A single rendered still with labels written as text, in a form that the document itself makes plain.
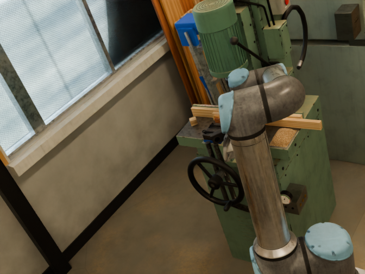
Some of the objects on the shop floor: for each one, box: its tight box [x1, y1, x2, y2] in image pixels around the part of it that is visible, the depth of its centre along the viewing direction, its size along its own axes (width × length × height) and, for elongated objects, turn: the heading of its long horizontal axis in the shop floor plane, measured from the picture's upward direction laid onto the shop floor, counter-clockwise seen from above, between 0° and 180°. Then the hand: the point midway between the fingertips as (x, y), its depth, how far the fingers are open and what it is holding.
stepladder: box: [174, 13, 230, 105], centre depth 316 cm, size 27×25×116 cm
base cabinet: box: [202, 110, 336, 263], centre depth 260 cm, size 45×58×71 cm
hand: (224, 159), depth 177 cm, fingers closed
